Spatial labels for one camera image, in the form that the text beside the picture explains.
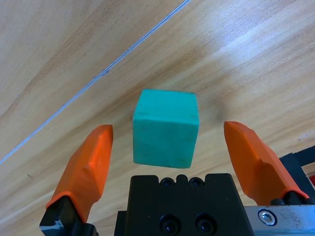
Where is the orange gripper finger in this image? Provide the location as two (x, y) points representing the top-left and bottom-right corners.
(39, 124), (114, 236)
(223, 120), (310, 206)

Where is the green wooden cube block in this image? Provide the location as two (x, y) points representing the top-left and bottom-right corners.
(132, 88), (200, 169)

